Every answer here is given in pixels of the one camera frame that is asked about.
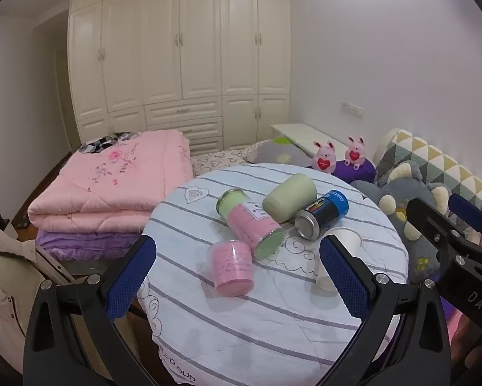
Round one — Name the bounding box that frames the black and blue can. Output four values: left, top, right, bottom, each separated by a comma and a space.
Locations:
294, 190, 349, 241

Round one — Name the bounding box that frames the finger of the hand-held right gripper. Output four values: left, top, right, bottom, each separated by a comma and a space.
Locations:
448, 193, 482, 251
405, 196, 467, 259

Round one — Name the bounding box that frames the round table with striped cloth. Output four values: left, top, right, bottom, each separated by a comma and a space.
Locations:
136, 163, 409, 386

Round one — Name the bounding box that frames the cream wardrobe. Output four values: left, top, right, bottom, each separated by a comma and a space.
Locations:
66, 0, 294, 153

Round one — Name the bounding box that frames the pale green cup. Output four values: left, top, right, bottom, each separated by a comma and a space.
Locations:
262, 173, 319, 224

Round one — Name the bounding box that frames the heart print bedsheet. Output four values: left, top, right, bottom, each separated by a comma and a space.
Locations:
190, 147, 261, 178

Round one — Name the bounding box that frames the small pink cup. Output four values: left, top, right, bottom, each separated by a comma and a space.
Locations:
206, 240, 254, 296

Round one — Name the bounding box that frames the grey pillow with green spots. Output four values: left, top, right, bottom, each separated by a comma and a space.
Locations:
247, 137, 318, 167

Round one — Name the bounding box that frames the purple cushion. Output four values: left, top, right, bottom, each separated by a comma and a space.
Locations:
331, 159, 377, 183

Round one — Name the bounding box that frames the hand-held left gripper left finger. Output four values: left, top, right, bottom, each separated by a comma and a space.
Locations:
23, 234, 158, 386

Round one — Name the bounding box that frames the pink bunny plush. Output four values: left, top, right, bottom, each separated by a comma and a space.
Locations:
344, 136, 367, 170
312, 141, 339, 173

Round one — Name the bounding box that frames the black and white checked cloth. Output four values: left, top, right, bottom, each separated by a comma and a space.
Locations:
80, 132, 139, 154

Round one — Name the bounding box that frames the purple folded blanket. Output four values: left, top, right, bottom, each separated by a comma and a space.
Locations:
36, 227, 145, 262

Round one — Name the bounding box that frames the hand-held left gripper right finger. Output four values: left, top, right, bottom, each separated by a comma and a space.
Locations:
319, 234, 452, 386

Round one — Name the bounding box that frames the pink folded quilt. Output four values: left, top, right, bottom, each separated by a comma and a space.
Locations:
27, 131, 195, 234

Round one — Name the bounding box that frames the triangle pattern pillow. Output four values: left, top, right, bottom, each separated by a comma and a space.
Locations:
375, 129, 482, 210

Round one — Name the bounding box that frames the white paper cup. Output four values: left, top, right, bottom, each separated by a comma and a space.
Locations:
316, 227, 364, 292

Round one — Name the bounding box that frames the beige jacket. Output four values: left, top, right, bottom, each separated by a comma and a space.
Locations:
0, 223, 65, 354

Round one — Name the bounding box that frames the tall pink and green cup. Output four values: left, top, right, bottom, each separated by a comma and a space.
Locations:
217, 188, 286, 260

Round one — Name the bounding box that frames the grey plush toy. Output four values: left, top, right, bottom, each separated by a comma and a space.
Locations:
349, 161, 467, 286

